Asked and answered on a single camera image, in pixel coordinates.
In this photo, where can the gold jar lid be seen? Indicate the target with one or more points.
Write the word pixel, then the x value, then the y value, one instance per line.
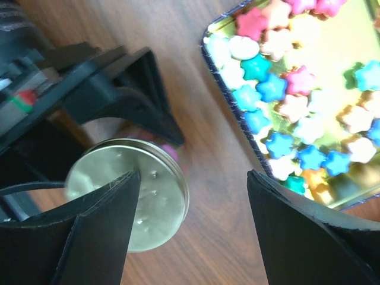
pixel 163 199

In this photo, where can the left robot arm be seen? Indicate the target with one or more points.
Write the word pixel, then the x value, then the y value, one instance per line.
pixel 19 36

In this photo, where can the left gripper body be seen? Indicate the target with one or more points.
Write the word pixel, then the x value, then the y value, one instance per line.
pixel 34 87

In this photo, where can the clear plastic jar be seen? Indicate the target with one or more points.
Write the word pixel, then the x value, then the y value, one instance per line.
pixel 176 152

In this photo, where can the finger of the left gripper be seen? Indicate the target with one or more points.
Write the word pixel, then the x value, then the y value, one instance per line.
pixel 95 100
pixel 141 76

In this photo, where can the candy tin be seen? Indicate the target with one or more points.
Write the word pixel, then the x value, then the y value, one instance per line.
pixel 302 80

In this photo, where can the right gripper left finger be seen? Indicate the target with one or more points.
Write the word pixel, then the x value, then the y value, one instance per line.
pixel 84 241

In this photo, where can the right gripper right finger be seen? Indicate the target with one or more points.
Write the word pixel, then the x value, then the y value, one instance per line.
pixel 304 242

